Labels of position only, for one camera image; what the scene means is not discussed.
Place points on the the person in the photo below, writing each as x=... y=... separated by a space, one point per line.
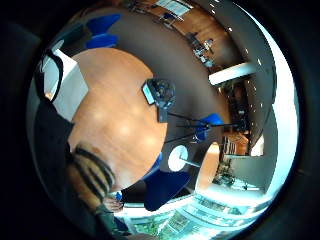
x=106 y=223

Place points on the small blue object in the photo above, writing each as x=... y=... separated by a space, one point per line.
x=119 y=196

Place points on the round wooden side table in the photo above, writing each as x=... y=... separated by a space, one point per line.
x=207 y=168

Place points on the black camera on tripod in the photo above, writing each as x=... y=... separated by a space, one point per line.
x=160 y=93

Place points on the blue chair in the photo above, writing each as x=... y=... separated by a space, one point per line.
x=208 y=125
x=163 y=186
x=103 y=22
x=101 y=41

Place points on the white box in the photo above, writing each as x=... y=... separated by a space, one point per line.
x=71 y=88

